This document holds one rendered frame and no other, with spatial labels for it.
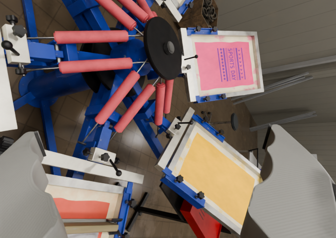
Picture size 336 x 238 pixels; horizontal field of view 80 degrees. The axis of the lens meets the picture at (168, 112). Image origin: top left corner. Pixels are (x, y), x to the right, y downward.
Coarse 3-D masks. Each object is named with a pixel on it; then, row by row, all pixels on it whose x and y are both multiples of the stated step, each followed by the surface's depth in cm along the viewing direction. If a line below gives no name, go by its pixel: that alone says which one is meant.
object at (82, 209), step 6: (78, 204) 93; (84, 204) 96; (90, 204) 98; (96, 204) 101; (102, 204) 104; (108, 204) 107; (78, 210) 93; (84, 210) 96; (90, 210) 98; (96, 210) 101; (102, 210) 104; (72, 216) 91; (78, 216) 93; (84, 216) 95; (90, 216) 98; (96, 216) 101; (102, 216) 103
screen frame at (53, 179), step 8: (48, 176) 81; (56, 176) 83; (48, 184) 80; (56, 184) 83; (64, 184) 86; (72, 184) 88; (80, 184) 91; (88, 184) 95; (96, 184) 98; (104, 184) 102; (112, 192) 106; (120, 192) 110; (120, 200) 111
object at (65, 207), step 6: (54, 198) 85; (60, 198) 87; (60, 204) 87; (66, 204) 89; (72, 204) 91; (60, 210) 87; (66, 210) 89; (72, 210) 91; (60, 216) 86; (66, 216) 88
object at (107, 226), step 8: (64, 224) 80; (72, 224) 83; (80, 224) 85; (88, 224) 88; (96, 224) 91; (104, 224) 94; (112, 224) 97; (72, 232) 79; (80, 232) 82; (88, 232) 85; (96, 232) 88
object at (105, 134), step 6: (102, 126) 99; (96, 132) 99; (102, 132) 98; (108, 132) 101; (96, 138) 97; (102, 138) 98; (108, 138) 101; (96, 144) 96; (102, 144) 97; (96, 162) 94
